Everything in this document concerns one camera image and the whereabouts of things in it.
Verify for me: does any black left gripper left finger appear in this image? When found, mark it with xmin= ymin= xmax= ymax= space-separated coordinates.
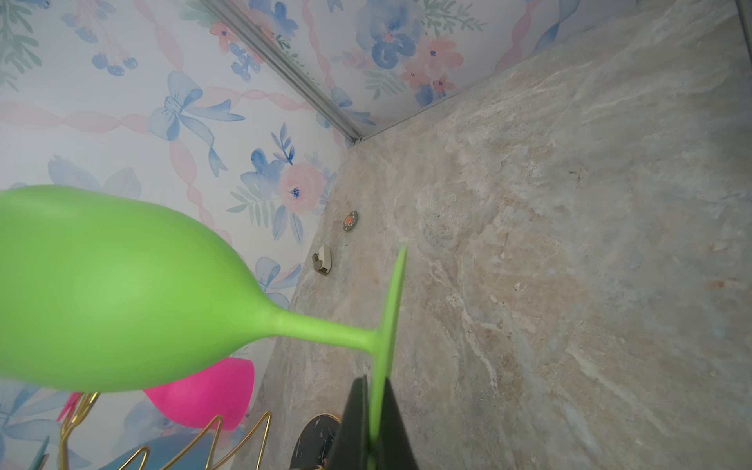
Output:
xmin=326 ymin=376 xmax=369 ymax=470

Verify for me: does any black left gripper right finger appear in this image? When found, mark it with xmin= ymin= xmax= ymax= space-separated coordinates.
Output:
xmin=375 ymin=378 xmax=418 ymax=470

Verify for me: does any green wine glass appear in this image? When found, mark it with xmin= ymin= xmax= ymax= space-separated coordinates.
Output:
xmin=1 ymin=185 xmax=407 ymax=469

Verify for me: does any gold wine glass rack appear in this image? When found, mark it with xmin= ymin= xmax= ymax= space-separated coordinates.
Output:
xmin=58 ymin=390 xmax=343 ymax=470

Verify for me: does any pink wine glass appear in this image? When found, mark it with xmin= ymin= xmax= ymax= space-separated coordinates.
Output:
xmin=56 ymin=356 xmax=257 ymax=431

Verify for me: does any teal wine glass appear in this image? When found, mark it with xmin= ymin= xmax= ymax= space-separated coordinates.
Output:
xmin=27 ymin=432 xmax=231 ymax=469

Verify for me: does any small beige clip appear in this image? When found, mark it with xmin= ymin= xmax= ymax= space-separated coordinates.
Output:
xmin=311 ymin=244 xmax=332 ymax=275

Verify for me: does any small round badge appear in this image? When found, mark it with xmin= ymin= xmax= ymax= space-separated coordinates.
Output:
xmin=343 ymin=211 xmax=360 ymax=232

